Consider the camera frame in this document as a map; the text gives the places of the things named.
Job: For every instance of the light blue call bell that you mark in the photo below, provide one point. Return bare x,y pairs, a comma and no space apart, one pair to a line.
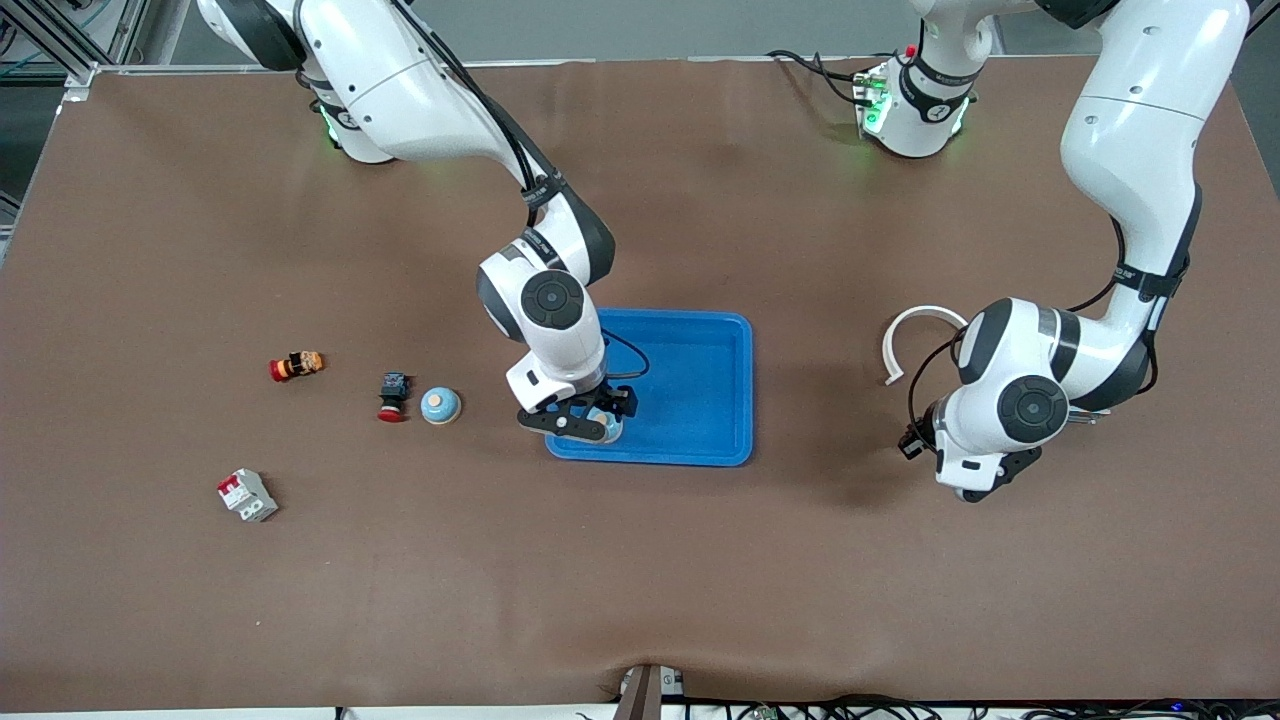
440,405
612,430

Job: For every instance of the orange red emergency button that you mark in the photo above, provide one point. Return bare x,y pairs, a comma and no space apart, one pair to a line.
297,366

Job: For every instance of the white curved plastic piece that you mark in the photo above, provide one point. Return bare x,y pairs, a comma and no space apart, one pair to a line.
925,311

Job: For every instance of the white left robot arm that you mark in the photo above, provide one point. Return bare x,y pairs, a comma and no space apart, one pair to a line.
1130,150

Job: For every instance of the blue plastic tray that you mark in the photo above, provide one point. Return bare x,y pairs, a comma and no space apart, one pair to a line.
690,400

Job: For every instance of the brown table mat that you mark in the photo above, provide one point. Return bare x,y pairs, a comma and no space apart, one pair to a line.
640,570

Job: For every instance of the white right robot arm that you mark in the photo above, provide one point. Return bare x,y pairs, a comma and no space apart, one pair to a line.
400,80

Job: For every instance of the grey metal clamp bracket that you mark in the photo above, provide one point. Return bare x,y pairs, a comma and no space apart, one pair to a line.
640,692

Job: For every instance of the white red circuit breaker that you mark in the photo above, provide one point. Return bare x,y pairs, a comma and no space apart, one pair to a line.
247,495

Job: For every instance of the red pushbutton black body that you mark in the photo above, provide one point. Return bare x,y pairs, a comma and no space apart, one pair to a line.
393,395

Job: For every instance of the aluminium frame post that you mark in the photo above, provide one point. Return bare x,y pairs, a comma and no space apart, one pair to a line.
75,72
1245,20

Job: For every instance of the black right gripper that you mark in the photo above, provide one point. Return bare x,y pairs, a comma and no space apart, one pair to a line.
612,399

